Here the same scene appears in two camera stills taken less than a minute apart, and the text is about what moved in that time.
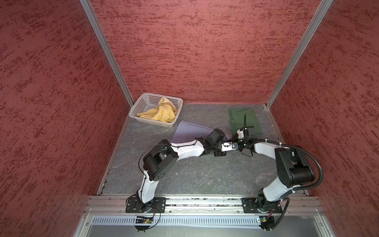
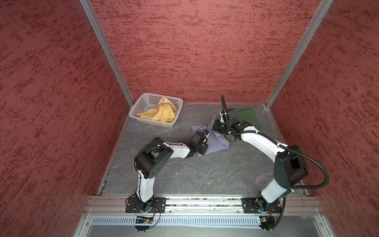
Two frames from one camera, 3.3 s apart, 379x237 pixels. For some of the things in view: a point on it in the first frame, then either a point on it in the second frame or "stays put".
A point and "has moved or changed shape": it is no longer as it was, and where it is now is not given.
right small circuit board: [267, 222] stays put
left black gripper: [220, 154] → [203, 152]
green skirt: [237, 118] stays put
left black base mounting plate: [135, 205] stays put
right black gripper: [240, 149] → [215, 126]
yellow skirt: [165, 112] stays put
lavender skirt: [188, 131] has moved or changed shape
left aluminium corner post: [89, 8] stays put
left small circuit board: [145, 219] stays put
